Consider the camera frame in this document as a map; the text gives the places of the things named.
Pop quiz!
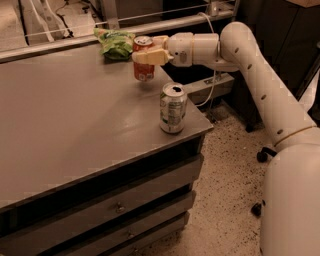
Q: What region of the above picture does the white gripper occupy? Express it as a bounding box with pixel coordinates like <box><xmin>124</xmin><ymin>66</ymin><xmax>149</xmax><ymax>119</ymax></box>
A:
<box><xmin>132</xmin><ymin>32</ymin><xmax>193</xmax><ymax>67</ymax></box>

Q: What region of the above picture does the red coke can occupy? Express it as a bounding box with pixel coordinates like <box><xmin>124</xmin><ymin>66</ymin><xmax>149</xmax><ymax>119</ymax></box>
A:
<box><xmin>132</xmin><ymin>35</ymin><xmax>154</xmax><ymax>82</ymax></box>

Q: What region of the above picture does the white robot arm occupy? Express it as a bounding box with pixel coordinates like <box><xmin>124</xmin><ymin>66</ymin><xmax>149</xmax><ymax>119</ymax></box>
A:
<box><xmin>132</xmin><ymin>22</ymin><xmax>320</xmax><ymax>256</ymax></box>

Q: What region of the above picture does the silver green soda can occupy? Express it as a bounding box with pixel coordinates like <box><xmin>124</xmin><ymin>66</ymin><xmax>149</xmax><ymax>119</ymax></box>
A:
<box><xmin>160</xmin><ymin>82</ymin><xmax>187</xmax><ymax>134</ymax></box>

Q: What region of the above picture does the green chip bag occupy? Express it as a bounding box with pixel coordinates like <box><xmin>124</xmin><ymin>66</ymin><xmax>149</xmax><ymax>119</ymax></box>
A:
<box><xmin>93</xmin><ymin>28</ymin><xmax>135</xmax><ymax>60</ymax></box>

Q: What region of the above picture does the dark cabinet on wheels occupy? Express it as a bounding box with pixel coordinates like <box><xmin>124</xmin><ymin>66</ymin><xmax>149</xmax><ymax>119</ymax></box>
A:
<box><xmin>236</xmin><ymin>0</ymin><xmax>320</xmax><ymax>98</ymax></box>

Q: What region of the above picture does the grey drawer cabinet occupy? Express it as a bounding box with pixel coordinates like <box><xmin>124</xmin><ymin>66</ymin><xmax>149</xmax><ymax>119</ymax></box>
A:
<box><xmin>0</xmin><ymin>135</ymin><xmax>205</xmax><ymax>256</ymax></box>

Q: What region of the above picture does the white hanging cable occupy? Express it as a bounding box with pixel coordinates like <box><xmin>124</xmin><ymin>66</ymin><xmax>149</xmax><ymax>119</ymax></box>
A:
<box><xmin>195</xmin><ymin>12</ymin><xmax>220</xmax><ymax>108</ymax></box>

